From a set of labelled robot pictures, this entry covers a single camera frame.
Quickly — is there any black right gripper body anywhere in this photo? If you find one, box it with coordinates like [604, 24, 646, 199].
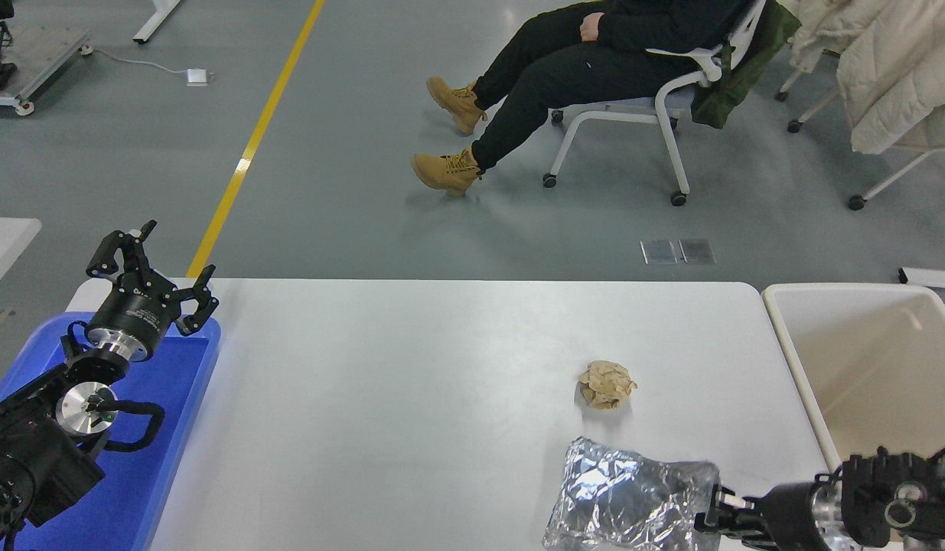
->
[748, 481, 825, 551]

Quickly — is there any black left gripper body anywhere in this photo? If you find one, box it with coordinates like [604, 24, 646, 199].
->
[86, 277, 184, 350]

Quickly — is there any silver foil tray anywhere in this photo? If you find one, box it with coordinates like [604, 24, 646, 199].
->
[543, 436, 722, 551]

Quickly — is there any tan paper ball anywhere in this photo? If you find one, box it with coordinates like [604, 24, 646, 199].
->
[578, 360, 638, 410]

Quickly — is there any blue plastic tray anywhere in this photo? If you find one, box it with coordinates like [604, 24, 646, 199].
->
[0, 312, 222, 551]

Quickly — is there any small white side table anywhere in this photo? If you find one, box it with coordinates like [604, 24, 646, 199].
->
[0, 217, 43, 301]

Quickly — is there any large pale plastic bin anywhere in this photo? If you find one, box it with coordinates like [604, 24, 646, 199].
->
[761, 282, 945, 551]

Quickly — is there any grey wheeled platform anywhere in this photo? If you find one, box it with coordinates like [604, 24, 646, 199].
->
[0, 27, 93, 117]

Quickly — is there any white desk leg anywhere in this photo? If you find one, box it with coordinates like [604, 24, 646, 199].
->
[132, 0, 182, 44]

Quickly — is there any white floor bar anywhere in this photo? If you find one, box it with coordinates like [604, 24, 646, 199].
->
[898, 266, 945, 289]

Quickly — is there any green jacket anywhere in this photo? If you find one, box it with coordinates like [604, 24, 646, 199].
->
[690, 0, 802, 129]

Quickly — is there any person with blue badge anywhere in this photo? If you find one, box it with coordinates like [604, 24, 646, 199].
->
[411, 0, 756, 196]

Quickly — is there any large cream padded jacket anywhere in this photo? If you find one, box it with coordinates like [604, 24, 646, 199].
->
[836, 0, 945, 156]

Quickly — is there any white floor cable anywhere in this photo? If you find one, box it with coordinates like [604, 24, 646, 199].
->
[82, 46, 190, 77]

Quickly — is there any white chair frame with castors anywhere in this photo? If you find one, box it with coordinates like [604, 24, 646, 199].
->
[849, 149, 945, 211]
[774, 69, 842, 135]

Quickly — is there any grey chair with white frame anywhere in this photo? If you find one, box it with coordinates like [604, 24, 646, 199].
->
[541, 0, 771, 207]

